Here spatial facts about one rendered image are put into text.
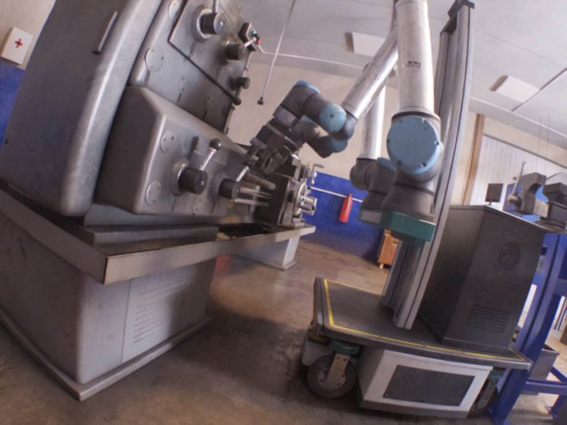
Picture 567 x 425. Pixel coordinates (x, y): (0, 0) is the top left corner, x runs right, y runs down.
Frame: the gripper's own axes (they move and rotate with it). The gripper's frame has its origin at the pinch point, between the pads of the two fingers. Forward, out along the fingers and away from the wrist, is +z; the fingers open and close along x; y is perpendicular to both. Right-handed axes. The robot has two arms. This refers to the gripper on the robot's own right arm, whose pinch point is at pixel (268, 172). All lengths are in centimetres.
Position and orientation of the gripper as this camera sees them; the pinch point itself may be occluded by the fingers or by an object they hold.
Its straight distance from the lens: 144.4
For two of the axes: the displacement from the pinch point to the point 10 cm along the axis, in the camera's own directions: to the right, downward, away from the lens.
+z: -6.2, 7.7, -0.9
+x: -0.9, 0.5, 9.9
